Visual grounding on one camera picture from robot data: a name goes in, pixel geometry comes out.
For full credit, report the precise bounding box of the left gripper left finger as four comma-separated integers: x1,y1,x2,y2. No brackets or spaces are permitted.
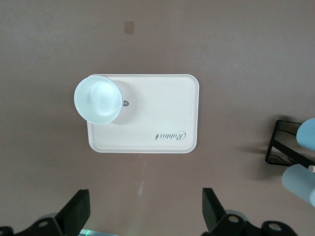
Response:
0,188,90,236

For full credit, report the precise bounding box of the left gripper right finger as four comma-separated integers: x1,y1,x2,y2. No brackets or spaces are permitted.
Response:
201,187,297,236

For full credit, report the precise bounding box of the light blue cup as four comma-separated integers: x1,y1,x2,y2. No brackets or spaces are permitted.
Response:
296,118,315,151

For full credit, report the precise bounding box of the grey cup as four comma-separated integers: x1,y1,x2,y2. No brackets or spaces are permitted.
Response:
282,164,315,207

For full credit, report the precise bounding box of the cream tray with Rabbit print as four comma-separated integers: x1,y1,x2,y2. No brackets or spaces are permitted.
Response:
87,73,200,154

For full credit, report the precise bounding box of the white bowl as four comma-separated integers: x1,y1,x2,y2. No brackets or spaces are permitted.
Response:
73,75,124,124

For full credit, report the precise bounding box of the black wire cup rack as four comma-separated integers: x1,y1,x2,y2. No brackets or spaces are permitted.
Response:
264,118,315,173

